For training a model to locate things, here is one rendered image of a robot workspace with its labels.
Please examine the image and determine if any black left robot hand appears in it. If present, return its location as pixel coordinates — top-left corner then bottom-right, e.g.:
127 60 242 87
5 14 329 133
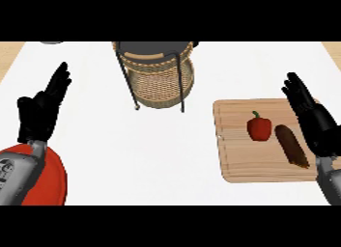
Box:
17 62 73 145

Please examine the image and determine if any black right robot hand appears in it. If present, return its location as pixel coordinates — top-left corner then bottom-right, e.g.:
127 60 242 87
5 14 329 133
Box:
279 71 341 158

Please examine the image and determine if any brown sweet potato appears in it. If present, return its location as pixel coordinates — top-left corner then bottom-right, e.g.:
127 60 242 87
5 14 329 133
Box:
275 124 312 170

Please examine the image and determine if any wooden cutting board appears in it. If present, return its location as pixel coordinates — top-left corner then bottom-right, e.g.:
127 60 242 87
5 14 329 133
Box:
211 97 341 184

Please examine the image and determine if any tiered wicker basket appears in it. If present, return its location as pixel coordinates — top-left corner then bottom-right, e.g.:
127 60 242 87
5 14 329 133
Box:
111 41 201 114

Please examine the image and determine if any red bell pepper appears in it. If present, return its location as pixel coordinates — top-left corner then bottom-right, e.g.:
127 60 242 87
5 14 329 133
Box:
245 110 273 142

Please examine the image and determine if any red round plate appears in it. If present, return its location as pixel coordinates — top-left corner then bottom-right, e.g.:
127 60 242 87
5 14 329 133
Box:
0 143 68 206

